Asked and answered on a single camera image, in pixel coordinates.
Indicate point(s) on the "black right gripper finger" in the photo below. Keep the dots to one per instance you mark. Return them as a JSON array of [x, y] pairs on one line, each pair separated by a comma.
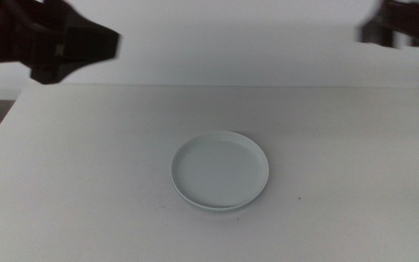
[[375, 32]]

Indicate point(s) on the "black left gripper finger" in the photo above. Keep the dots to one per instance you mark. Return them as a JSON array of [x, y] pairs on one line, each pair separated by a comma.
[[71, 60], [89, 36]]

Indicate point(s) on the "white shallow bowl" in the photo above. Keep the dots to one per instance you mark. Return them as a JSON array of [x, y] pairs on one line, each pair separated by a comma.
[[218, 171]]

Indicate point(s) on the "pale green shallow bowl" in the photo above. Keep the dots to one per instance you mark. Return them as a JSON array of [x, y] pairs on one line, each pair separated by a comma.
[[209, 209]]

